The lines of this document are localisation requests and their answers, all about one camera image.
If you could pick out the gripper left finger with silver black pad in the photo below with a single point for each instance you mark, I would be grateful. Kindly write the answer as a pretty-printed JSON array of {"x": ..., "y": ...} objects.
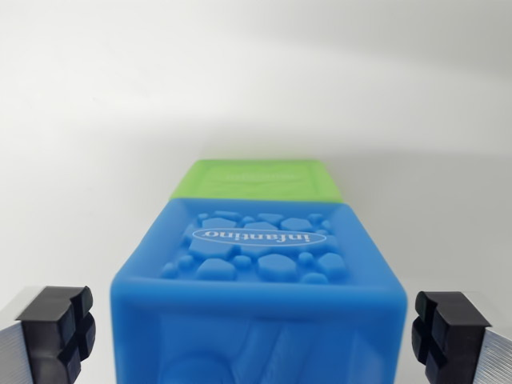
[{"x": 44, "y": 340}]

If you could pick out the green rubber infantino cube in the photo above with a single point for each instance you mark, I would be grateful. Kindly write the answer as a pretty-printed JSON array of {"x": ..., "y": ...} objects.
[{"x": 256, "y": 180}]

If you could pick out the gripper right finger with silver black pad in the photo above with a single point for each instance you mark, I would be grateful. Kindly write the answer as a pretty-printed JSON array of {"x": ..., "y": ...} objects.
[{"x": 456, "y": 340}]

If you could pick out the blue rubber infantino cube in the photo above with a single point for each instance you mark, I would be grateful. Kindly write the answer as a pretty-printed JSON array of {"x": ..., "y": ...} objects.
[{"x": 260, "y": 320}]

